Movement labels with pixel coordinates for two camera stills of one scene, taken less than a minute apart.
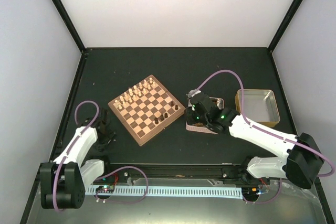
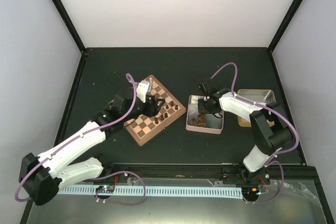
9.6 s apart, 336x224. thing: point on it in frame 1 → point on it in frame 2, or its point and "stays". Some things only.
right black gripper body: [202, 119] → [206, 108]
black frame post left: [59, 3] stays
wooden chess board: [146, 108] stays
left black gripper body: [105, 139] → [150, 108]
